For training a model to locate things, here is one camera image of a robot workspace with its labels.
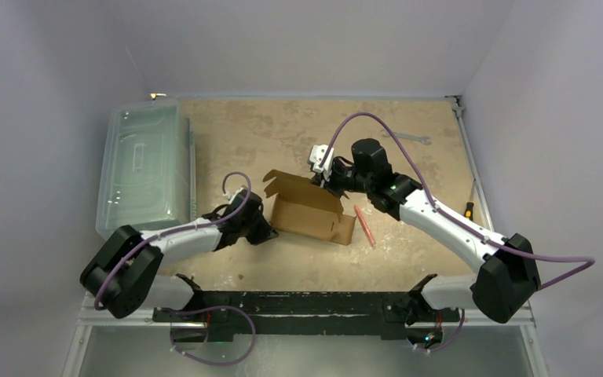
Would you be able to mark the brown cardboard box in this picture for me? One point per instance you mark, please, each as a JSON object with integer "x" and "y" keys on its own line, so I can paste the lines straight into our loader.
{"x": 305, "y": 209}

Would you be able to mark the silver open-end wrench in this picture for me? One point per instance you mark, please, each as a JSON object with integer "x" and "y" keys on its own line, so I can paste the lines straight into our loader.
{"x": 425, "y": 140}

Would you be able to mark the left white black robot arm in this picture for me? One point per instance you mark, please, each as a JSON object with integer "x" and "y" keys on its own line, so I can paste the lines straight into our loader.
{"x": 124, "y": 276}

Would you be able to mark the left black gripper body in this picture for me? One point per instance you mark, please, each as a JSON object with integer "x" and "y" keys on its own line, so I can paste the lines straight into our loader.
{"x": 256, "y": 229}

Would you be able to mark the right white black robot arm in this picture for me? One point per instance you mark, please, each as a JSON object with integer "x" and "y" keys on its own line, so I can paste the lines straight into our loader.
{"x": 504, "y": 274}

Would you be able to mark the clear plastic storage bin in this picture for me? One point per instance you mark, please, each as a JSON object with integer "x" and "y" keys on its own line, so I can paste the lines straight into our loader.
{"x": 148, "y": 176}

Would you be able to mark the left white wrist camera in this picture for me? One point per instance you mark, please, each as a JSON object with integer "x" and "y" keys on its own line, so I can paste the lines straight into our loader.
{"x": 234, "y": 199}

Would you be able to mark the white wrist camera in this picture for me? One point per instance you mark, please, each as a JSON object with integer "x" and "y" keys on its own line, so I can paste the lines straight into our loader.
{"x": 234, "y": 199}
{"x": 320, "y": 160}

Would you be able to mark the yellow black screwdriver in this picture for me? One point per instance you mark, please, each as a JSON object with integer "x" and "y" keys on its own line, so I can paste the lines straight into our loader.
{"x": 470, "y": 204}

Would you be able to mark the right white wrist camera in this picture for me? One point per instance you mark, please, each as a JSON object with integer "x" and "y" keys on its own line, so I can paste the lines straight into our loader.
{"x": 320, "y": 160}

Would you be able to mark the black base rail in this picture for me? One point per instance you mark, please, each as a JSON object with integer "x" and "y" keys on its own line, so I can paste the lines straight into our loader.
{"x": 388, "y": 315}

